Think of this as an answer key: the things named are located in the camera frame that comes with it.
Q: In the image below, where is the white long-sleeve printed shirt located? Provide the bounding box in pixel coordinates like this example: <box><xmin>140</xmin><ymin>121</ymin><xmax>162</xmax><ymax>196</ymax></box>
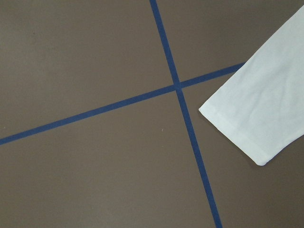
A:
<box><xmin>199</xmin><ymin>9</ymin><xmax>304</xmax><ymax>166</ymax></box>

